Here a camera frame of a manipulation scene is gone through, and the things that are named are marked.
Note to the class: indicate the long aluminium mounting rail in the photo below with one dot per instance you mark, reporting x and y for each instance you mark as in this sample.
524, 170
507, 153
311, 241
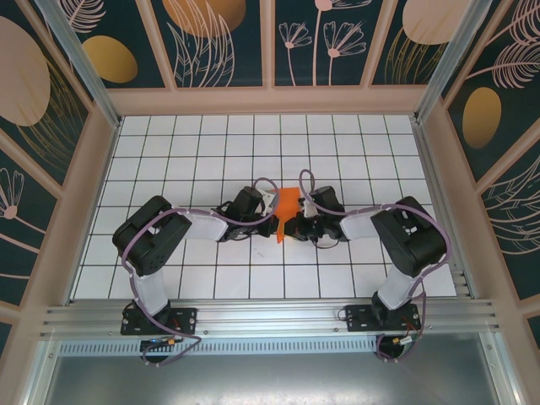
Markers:
270, 314

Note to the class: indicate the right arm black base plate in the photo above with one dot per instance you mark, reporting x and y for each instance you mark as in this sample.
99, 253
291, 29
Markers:
358, 318

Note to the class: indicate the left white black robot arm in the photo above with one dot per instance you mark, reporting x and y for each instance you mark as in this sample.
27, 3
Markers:
204, 225

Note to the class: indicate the orange cloth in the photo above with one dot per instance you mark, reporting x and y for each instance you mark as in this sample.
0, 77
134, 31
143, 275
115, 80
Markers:
287, 202

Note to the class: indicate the aluminium frame post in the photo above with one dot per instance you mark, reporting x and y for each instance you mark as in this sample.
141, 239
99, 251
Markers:
84, 63
447, 63

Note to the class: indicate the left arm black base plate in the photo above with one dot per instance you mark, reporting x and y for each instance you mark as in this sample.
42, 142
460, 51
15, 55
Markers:
185, 318

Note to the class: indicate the aluminium side rail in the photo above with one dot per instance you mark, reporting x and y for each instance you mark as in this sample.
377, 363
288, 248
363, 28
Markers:
432, 169

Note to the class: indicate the small electronics connector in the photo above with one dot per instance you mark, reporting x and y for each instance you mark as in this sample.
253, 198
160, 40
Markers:
405, 340
162, 342

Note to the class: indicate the grey metal sheet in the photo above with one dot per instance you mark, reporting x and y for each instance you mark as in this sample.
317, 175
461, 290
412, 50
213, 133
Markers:
270, 379

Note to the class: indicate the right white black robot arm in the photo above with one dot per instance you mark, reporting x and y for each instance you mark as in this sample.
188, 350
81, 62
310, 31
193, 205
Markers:
358, 225

